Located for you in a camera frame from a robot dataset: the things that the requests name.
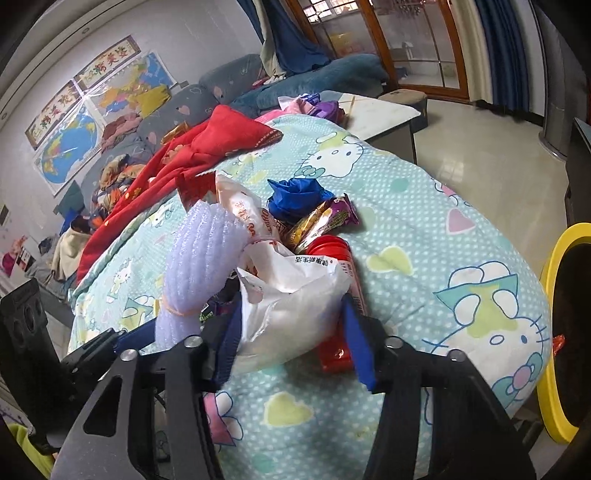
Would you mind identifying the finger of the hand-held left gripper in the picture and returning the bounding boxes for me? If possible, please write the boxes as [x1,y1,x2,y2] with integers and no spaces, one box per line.
[69,320,160,370]

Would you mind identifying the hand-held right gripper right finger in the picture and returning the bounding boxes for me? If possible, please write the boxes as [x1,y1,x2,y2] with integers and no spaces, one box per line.
[341,292,537,480]

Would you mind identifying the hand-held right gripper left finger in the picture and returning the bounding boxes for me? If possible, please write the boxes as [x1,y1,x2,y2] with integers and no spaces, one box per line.
[51,293,245,480]

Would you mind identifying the white plastic bag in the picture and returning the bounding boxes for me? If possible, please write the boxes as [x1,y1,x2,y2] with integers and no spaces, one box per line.
[233,240,354,374]

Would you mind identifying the purple foam net sleeve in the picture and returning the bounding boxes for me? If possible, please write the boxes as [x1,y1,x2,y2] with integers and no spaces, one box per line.
[154,199,252,352]

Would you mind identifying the purple yellow snack wrapper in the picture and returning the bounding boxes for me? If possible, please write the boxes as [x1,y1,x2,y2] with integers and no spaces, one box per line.
[281,194,361,250]

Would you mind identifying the yellow trash bin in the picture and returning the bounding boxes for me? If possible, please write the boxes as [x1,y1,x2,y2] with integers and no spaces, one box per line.
[538,223,591,444]

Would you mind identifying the green black snack wrapper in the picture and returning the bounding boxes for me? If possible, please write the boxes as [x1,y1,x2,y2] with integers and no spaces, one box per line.
[198,300,232,324]

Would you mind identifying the beige cloth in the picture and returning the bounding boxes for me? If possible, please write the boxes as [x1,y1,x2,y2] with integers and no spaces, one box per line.
[51,226,93,282]

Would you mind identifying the cartoon cat printed blanket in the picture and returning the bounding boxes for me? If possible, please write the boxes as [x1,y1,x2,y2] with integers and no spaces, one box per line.
[67,113,555,480]

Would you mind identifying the white red-print snack wrapper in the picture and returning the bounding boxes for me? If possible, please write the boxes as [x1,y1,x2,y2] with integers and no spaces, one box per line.
[215,174,296,250]

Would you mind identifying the small red packet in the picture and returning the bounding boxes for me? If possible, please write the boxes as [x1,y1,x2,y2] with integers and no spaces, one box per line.
[175,171,218,213]

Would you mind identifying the colourful clothes pile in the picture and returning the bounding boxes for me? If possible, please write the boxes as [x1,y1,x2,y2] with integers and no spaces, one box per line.
[92,152,145,204]

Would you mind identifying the blue crumpled cloth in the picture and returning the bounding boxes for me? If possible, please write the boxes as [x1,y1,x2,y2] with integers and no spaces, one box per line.
[267,178,335,222]

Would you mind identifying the world map poster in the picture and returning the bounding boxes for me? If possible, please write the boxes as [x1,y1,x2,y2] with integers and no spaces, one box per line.
[34,108,102,197]

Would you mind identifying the gold shiny cloth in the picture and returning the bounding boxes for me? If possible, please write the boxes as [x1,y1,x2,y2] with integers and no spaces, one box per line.
[161,122,190,145]

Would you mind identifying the red blanket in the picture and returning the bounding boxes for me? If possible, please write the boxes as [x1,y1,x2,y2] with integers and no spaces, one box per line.
[76,105,283,287]

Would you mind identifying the marble top coffee table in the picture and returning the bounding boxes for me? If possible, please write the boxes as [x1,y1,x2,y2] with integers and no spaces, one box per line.
[332,92,423,162]

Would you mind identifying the purple plastic bag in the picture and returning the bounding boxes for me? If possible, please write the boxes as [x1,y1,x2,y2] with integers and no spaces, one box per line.
[314,99,345,123]

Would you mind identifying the yellow country map poster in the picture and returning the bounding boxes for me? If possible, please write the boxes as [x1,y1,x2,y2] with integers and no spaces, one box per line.
[88,52,178,125]

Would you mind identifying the pink cloth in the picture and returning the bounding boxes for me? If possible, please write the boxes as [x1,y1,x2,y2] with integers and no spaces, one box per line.
[256,95,324,124]

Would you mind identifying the round grey stool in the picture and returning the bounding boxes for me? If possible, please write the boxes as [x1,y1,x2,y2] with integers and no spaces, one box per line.
[379,89,429,132]

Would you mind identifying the grey heart-print sofa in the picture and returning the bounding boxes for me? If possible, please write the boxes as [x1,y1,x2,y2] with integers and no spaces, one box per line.
[55,53,278,241]

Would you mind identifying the teal plush blanket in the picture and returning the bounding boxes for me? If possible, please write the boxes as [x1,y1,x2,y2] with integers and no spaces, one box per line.
[231,53,391,118]

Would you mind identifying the black cabinet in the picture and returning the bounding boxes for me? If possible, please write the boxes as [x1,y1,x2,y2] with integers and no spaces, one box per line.
[564,117,591,227]

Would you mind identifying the grey tower air conditioner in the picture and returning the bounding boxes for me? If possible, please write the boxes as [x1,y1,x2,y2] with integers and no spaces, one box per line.
[531,0,591,160]

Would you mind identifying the blue curtain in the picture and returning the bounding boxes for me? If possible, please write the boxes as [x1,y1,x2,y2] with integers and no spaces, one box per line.
[238,0,333,75]
[475,0,532,116]

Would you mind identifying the pink wall pictures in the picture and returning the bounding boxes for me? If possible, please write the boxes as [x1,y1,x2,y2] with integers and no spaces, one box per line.
[0,235,37,278]

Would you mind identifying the calligraphy wall banner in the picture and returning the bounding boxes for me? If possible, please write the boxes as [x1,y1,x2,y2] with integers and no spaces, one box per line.
[25,80,77,148]
[74,34,141,90]

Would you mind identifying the wooden frame glass door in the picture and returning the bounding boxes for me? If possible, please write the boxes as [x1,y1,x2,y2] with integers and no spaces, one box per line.
[284,0,472,104]

